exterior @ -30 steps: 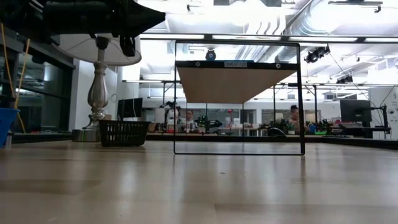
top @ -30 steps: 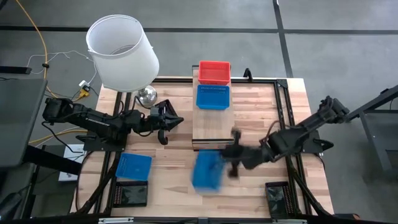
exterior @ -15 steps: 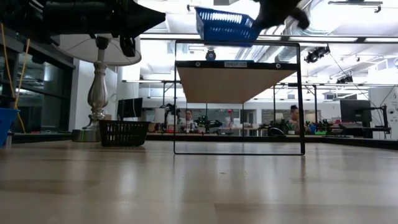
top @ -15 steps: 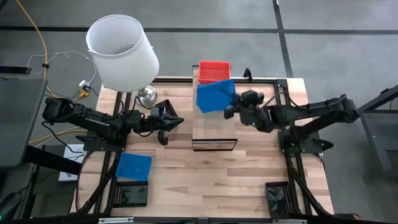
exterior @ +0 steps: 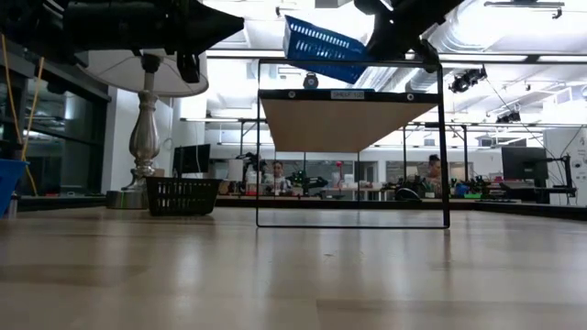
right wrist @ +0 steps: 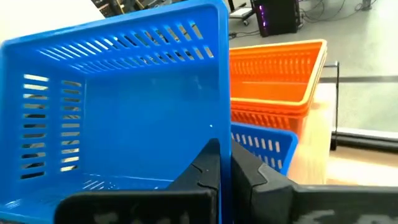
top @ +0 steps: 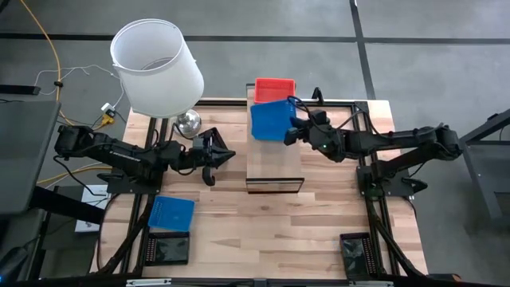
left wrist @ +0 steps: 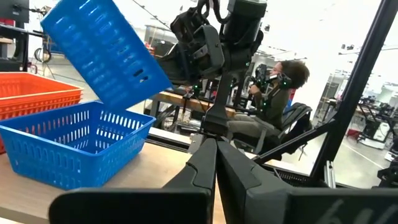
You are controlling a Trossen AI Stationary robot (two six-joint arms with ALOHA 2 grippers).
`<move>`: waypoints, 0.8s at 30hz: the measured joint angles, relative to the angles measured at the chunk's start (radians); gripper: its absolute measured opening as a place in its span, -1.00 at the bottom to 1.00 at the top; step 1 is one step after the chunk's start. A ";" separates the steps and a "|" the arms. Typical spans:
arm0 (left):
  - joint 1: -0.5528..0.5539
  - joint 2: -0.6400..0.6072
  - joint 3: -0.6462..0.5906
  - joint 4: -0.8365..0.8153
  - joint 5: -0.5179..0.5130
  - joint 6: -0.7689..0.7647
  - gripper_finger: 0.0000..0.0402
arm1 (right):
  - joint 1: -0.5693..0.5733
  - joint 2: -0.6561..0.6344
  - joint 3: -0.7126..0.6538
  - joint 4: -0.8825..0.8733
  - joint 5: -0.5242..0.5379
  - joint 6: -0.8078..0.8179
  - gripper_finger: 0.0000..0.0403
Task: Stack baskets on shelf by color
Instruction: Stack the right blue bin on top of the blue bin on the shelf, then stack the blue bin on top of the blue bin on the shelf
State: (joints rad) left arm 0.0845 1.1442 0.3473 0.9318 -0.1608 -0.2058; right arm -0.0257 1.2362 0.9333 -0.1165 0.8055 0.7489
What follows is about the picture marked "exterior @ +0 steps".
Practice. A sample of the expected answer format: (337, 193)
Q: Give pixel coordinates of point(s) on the white cylinder container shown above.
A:
(235, 170)

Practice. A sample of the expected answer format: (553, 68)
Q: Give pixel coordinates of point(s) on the white shelf label sticker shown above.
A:
(347, 95)

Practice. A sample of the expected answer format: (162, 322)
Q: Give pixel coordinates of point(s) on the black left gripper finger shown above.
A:
(208, 25)

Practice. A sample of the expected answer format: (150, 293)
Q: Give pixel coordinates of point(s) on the black ceiling camera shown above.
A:
(509, 117)
(465, 81)

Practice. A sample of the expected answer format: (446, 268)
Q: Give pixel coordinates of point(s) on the black plastic basket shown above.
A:
(183, 197)

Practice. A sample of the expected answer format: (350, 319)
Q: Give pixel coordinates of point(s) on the person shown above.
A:
(434, 167)
(278, 170)

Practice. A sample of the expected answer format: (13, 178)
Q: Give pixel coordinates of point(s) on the black background robot arm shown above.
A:
(305, 181)

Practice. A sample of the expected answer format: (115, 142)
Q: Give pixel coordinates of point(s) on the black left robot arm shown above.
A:
(27, 23)

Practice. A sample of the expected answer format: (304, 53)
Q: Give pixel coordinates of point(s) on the white shade silver table lamp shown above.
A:
(143, 137)

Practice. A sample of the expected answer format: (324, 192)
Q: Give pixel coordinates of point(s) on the blue plastic basket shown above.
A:
(321, 46)
(11, 183)

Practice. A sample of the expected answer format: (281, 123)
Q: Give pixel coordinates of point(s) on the black computer monitor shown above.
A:
(524, 162)
(191, 159)

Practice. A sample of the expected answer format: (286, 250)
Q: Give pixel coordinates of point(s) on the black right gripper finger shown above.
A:
(387, 43)

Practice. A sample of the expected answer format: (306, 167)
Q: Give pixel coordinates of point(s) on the wooden shelf with black frame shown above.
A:
(339, 126)

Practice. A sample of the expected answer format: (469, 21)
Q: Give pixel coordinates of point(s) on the small grey post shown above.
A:
(12, 208)

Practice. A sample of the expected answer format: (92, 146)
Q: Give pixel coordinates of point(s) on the black round fixture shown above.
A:
(310, 80)

